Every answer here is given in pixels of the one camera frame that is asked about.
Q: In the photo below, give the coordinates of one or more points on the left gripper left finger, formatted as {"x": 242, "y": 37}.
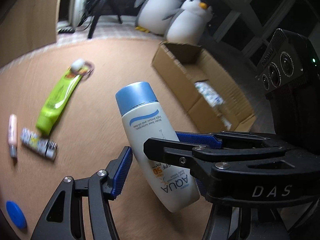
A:
{"x": 62, "y": 217}

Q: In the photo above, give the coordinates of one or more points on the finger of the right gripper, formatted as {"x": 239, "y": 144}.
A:
{"x": 178, "y": 154}
{"x": 220, "y": 140}

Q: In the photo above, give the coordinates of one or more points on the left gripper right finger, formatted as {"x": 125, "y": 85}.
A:
{"x": 220, "y": 218}

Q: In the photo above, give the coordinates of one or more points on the white blue sunscreen bottle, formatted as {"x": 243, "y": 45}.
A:
{"x": 146, "y": 126}

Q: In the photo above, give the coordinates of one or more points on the blue white small packet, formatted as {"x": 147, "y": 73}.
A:
{"x": 223, "y": 117}

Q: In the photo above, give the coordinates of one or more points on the patterned tissue pack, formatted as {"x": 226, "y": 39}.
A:
{"x": 209, "y": 94}

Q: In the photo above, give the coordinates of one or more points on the blue round lid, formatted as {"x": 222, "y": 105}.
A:
{"x": 16, "y": 215}

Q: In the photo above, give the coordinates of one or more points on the patterned small case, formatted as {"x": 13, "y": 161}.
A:
{"x": 42, "y": 146}

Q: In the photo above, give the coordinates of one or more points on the cardboard box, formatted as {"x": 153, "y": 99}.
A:
{"x": 182, "y": 65}

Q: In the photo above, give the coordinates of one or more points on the pink small bottle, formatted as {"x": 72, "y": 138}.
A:
{"x": 12, "y": 136}

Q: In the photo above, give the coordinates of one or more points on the green tube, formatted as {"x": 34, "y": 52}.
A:
{"x": 57, "y": 100}

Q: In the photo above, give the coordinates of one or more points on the small penguin plush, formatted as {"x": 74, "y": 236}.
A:
{"x": 188, "y": 22}

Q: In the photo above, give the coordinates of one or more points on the white eraser block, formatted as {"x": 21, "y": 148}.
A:
{"x": 77, "y": 65}

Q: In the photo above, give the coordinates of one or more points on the large penguin plush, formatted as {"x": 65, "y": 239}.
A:
{"x": 153, "y": 15}

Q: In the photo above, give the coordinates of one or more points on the black power strip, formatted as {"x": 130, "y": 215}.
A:
{"x": 66, "y": 31}

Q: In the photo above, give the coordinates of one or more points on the black tripod stand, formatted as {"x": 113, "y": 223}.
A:
{"x": 95, "y": 10}

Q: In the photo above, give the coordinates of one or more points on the light wood cabinet panel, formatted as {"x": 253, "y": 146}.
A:
{"x": 29, "y": 25}

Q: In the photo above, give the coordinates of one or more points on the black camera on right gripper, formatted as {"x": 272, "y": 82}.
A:
{"x": 289, "y": 64}

